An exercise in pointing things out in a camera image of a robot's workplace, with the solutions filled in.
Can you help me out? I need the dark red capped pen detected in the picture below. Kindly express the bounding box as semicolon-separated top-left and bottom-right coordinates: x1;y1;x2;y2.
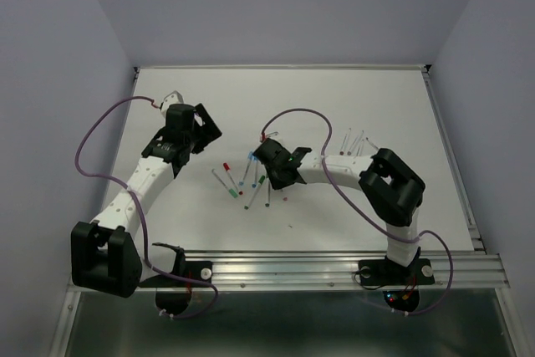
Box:
339;127;352;156

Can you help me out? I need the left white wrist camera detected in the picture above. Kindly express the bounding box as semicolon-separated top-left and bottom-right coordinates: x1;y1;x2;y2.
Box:
151;90;184;117

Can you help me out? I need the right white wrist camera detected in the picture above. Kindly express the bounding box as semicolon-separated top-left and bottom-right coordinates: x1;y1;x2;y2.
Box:
260;131;279;142

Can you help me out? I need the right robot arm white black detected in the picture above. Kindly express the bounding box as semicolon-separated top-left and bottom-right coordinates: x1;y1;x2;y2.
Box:
253;138;425;282

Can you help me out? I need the aluminium front rail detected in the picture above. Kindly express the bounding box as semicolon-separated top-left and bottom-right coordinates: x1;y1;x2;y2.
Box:
69;252;512;291

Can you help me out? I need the light blue capped pen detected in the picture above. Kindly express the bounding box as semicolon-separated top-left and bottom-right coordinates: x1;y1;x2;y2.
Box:
238;151;253;187

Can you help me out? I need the purple capped pen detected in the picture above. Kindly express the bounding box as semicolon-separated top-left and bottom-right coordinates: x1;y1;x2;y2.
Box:
347;130;364;156

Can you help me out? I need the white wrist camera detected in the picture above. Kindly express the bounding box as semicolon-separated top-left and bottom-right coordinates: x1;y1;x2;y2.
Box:
260;131;279;142
151;90;184;117

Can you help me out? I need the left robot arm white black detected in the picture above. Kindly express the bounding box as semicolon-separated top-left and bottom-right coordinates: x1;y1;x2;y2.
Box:
70;102;222;298

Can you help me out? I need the green tipped white pen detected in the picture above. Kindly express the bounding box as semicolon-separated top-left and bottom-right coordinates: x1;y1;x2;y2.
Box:
211;169;238;199

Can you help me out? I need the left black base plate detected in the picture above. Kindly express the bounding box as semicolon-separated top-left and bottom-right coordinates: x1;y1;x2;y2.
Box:
138;242;219;321

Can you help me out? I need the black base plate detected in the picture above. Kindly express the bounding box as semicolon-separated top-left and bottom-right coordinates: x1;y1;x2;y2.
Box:
353;258;436;314
138;242;219;321

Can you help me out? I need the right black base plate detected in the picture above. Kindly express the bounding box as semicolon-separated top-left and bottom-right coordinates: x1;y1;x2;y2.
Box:
353;258;436;314

